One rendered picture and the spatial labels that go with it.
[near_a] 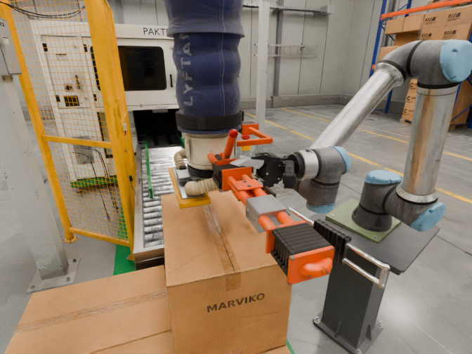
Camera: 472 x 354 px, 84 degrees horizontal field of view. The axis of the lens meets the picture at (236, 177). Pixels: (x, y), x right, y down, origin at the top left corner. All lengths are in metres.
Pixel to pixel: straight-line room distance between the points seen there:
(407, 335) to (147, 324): 1.55
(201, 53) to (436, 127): 0.82
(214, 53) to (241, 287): 0.70
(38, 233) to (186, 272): 1.67
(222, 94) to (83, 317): 1.08
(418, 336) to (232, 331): 1.41
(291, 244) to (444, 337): 1.89
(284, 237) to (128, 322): 0.98
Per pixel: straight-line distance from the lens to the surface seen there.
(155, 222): 1.91
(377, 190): 1.40
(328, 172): 0.83
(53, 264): 2.51
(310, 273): 0.41
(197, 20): 0.82
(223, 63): 0.83
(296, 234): 0.44
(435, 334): 2.25
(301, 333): 1.93
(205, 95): 0.82
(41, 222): 2.33
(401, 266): 1.34
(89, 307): 1.44
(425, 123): 1.14
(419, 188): 1.27
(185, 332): 0.97
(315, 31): 12.35
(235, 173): 0.69
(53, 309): 1.50
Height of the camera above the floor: 1.51
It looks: 22 degrees down
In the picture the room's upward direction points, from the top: straight up
